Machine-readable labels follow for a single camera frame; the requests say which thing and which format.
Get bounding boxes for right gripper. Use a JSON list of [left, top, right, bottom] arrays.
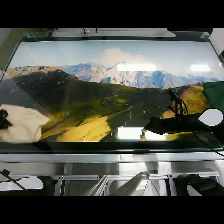
[[143, 116, 169, 136]]

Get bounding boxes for cream white T-shirt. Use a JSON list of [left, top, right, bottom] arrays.
[[0, 103, 51, 144]]

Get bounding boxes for green garment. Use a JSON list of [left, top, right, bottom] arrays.
[[202, 80, 224, 112]]

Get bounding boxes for black cable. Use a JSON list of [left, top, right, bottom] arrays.
[[0, 168, 28, 192], [193, 130, 224, 158]]

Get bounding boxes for silver frame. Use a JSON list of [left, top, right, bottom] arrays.
[[0, 151, 224, 197]]

